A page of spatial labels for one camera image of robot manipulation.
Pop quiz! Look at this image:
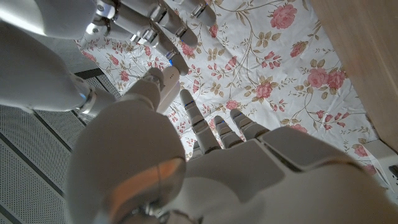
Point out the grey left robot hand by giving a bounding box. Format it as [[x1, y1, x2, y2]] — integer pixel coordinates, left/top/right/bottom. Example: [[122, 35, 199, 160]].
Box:
[[66, 67, 398, 224]]

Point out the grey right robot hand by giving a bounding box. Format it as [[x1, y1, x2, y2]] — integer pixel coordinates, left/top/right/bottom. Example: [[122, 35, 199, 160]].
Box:
[[0, 0, 218, 118]]

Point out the dark perforated panel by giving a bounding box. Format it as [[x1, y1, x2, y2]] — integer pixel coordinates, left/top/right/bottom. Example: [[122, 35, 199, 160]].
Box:
[[0, 68, 125, 224]]

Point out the floral cloth backdrop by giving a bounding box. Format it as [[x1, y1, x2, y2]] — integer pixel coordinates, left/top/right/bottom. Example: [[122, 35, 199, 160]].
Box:
[[74, 0, 382, 161]]

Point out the white power strip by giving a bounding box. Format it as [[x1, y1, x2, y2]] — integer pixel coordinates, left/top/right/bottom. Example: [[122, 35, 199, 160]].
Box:
[[362, 139, 398, 202]]

